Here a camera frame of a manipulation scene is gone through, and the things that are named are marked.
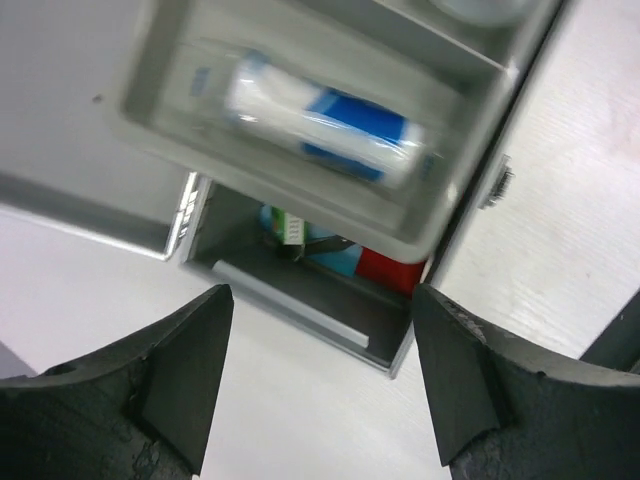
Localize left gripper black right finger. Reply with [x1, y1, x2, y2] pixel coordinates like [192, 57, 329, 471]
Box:
[412, 285, 639, 479]

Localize light blue mask packet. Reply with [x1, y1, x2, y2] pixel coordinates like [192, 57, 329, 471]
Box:
[259, 204, 363, 277]

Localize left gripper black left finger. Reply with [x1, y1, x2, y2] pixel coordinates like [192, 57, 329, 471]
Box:
[1, 285, 234, 479]

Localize red first aid kit pouch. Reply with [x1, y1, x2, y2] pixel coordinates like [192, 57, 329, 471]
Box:
[355, 248, 426, 298]

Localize green small sachet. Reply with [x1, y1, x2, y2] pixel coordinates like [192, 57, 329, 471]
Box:
[271, 207, 307, 246]

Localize grey metal first aid box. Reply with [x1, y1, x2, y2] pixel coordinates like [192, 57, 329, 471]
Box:
[0, 0, 640, 381]

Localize grey plastic divided tray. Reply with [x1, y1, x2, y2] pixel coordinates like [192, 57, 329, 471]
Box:
[110, 1, 564, 263]

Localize white blue tube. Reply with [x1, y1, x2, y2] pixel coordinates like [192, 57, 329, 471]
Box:
[225, 51, 436, 190]

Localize black handled scissors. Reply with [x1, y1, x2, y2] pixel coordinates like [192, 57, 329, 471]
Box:
[275, 235, 354, 261]

